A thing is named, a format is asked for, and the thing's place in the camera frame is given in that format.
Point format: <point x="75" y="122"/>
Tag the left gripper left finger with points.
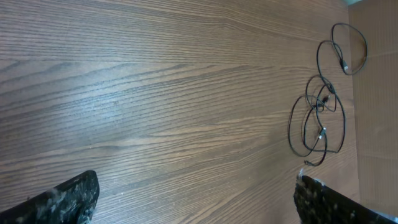
<point x="73" y="201"/>

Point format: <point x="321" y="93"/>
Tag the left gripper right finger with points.
<point x="318" y="204"/>

